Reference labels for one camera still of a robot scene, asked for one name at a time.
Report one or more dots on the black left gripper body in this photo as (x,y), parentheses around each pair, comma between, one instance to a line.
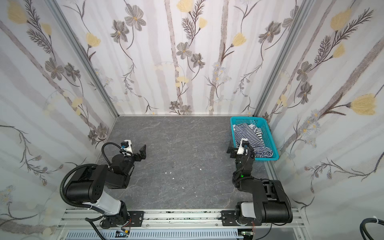
(135,156)

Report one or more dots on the blue white striped tank top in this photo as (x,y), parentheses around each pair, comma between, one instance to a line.
(245,131)

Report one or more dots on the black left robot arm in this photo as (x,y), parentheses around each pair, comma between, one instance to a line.
(83,186)

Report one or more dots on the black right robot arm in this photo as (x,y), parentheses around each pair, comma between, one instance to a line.
(270,204)

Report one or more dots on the black white striped tank top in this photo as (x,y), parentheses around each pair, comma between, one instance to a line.
(258,131)

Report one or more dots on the teal plastic basket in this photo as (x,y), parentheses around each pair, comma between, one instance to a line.
(267,135)

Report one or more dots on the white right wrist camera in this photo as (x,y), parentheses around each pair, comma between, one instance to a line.
(242,149)

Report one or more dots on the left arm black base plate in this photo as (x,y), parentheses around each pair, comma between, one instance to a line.
(122,220)

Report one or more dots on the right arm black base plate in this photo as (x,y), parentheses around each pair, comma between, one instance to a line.
(231,217)

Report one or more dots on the white slotted cable duct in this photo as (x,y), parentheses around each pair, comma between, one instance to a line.
(188,234)

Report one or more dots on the aluminium mounting rail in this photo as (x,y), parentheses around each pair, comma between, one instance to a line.
(154,219)

